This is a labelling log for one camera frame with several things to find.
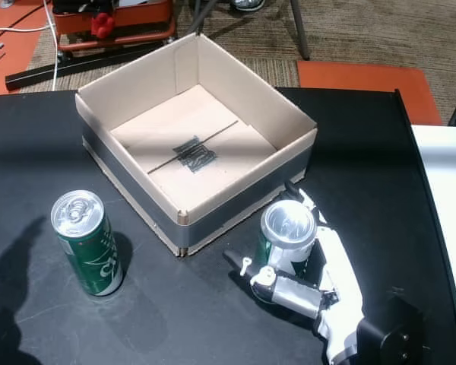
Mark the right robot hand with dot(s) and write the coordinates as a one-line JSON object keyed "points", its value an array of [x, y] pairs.
{"points": [[342, 289]]}

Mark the green and white beverage can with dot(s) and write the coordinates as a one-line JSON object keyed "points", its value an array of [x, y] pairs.
{"points": [[289, 224]]}

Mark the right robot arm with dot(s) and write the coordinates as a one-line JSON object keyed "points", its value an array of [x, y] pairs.
{"points": [[395, 334]]}

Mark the open cardboard box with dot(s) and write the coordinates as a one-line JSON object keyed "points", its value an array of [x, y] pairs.
{"points": [[137, 95]]}

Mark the white side table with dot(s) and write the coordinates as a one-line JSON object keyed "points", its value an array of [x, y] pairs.
{"points": [[448, 190]]}

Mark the grey chair leg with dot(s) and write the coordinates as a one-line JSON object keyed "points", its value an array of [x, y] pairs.
{"points": [[301, 30]]}

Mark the grey sneaker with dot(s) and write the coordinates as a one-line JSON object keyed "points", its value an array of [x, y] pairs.
{"points": [[247, 4]]}

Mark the black chair leg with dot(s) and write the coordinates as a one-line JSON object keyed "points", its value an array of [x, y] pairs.
{"points": [[205, 15]]}

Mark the red metal cart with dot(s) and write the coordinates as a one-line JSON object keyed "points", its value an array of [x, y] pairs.
{"points": [[144, 17]]}

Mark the black metal bar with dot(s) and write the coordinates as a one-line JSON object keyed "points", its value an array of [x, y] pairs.
{"points": [[83, 64]]}

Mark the red knob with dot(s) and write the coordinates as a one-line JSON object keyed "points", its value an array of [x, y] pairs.
{"points": [[102, 24]]}

